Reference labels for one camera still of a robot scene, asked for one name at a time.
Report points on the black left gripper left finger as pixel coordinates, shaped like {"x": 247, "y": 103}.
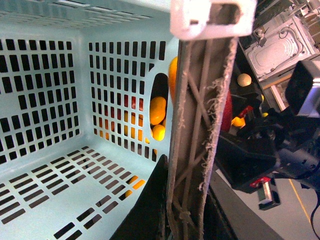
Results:
{"x": 146, "y": 220}

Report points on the white zip tie clip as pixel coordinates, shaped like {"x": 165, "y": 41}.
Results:
{"x": 211, "y": 19}

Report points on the light blue plastic basket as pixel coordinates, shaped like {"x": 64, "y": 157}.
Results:
{"x": 76, "y": 81}

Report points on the red orange mango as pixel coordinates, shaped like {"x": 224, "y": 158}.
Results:
{"x": 227, "y": 113}

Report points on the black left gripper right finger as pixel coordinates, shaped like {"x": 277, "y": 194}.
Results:
{"x": 245, "y": 224}

